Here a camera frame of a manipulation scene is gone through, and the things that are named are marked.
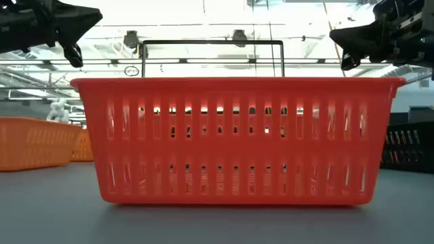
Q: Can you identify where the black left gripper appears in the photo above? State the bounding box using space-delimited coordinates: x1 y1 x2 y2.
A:
0 0 104 68

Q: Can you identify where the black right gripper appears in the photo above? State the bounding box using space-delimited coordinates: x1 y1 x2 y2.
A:
329 0 434 81

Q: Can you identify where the orange plastic slotted basket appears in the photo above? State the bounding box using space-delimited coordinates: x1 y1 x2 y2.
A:
0 116 83 173
70 127 90 163

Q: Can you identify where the black plastic slotted basket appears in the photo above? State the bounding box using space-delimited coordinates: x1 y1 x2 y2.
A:
379 121 434 174

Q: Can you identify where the red plastic slotted basket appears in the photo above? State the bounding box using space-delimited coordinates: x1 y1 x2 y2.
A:
70 77 407 207

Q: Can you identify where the black computer monitor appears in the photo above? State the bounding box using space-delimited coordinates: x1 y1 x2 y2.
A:
408 105 434 123

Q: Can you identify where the yellow hanging cable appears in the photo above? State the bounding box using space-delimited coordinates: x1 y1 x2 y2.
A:
321 0 347 78

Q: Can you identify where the long ceiling light rail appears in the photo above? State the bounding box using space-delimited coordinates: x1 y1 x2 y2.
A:
0 58 391 66

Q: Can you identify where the black ceiling camera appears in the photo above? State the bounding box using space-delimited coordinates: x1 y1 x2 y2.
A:
232 29 248 48
123 30 140 49

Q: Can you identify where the black metal shelf end frame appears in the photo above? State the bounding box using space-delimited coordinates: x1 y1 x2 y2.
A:
141 39 285 79

